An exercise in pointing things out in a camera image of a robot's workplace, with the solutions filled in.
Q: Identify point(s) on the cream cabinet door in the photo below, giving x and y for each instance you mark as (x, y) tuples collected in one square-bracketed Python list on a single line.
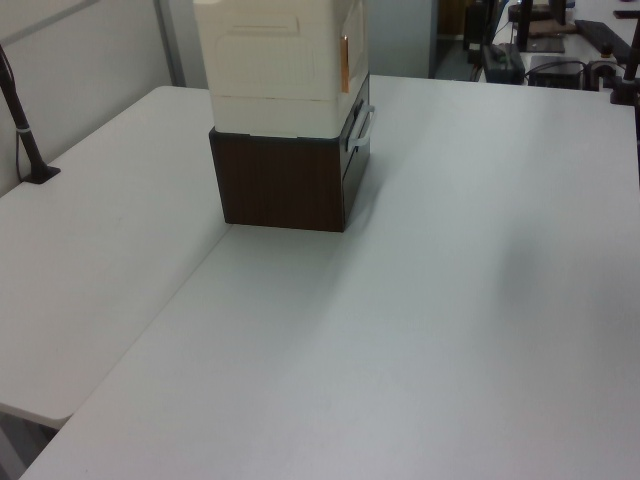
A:
[(358, 45)]

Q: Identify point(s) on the cream plastic cabinet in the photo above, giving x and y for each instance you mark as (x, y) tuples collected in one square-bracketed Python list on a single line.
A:
[(270, 60)]

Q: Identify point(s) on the dark brown drawer unit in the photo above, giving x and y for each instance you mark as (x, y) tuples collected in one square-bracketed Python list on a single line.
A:
[(280, 185)]

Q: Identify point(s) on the grey metal locker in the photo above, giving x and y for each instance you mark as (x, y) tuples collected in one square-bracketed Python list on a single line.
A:
[(402, 35)]

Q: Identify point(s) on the black computer box green label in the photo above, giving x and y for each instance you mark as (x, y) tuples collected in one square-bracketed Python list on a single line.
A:
[(502, 62)]

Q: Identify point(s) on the black electronics box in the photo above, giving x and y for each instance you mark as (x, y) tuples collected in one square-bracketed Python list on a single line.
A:
[(556, 72)]

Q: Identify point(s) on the black monitor stand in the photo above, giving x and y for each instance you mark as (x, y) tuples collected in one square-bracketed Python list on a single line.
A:
[(530, 30)]

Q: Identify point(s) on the long black bar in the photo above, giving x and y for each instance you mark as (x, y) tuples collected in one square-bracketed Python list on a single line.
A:
[(602, 35)]

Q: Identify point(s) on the black clamp stand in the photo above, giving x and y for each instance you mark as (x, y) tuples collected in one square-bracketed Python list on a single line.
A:
[(629, 75)]

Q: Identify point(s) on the grey partition post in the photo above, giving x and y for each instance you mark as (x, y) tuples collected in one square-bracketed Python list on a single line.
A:
[(170, 40)]

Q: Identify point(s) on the black camera stand pole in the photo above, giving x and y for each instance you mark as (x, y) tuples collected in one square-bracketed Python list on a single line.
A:
[(20, 120)]

